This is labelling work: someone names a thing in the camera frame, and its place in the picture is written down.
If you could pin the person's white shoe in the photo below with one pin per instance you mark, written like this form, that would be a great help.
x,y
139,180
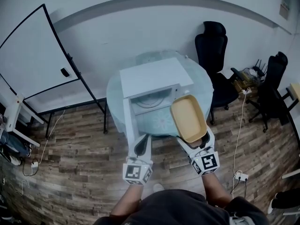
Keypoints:
x,y
158,187
271,206

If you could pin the white desk frame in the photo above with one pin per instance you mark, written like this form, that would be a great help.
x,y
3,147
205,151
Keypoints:
x,y
12,114

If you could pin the person's right forearm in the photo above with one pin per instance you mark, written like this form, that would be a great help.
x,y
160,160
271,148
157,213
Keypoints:
x,y
215,189

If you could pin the round glass table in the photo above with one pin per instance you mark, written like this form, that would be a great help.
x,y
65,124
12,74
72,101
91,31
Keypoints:
x,y
206,88

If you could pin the light wooden desk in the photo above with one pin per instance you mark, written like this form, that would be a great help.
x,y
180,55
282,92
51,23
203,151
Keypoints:
x,y
295,90

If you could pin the black office chair with headrest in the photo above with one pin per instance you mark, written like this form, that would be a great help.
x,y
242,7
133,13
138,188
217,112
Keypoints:
x,y
212,46

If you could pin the whiteboard on black stand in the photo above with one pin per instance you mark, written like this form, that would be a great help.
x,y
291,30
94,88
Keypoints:
x,y
32,55

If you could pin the white microwave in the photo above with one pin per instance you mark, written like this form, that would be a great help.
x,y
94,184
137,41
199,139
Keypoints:
x,y
154,76

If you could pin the cardboard box with clutter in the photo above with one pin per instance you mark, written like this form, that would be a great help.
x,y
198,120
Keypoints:
x,y
245,80

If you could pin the white power adapter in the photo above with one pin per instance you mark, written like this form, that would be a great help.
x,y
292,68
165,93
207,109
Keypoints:
x,y
34,166

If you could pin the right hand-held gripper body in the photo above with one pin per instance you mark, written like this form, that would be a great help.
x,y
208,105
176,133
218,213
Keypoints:
x,y
206,163

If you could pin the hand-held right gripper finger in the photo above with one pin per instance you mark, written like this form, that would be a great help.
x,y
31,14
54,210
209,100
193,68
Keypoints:
x,y
211,138
187,149

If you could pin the yellow food container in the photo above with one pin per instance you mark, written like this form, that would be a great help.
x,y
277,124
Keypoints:
x,y
188,117

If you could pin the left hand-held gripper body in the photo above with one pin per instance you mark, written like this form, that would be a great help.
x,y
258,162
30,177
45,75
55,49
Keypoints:
x,y
137,171

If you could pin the black router with antennas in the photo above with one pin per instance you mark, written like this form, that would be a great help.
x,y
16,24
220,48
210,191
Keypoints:
x,y
260,70

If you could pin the small white power strip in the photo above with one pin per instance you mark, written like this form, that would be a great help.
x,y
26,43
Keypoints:
x,y
247,91

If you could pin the person's left forearm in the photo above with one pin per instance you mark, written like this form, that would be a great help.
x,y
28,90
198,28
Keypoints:
x,y
129,199

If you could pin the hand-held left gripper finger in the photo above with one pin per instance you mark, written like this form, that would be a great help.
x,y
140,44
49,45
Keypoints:
x,y
133,146
148,147

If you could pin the person's black shirt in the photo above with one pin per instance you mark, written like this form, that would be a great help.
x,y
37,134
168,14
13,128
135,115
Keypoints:
x,y
182,210

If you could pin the black whiteboard eraser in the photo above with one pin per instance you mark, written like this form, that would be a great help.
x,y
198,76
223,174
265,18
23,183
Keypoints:
x,y
65,72

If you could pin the paper wall poster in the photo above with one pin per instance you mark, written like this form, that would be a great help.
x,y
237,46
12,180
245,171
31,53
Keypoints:
x,y
285,3

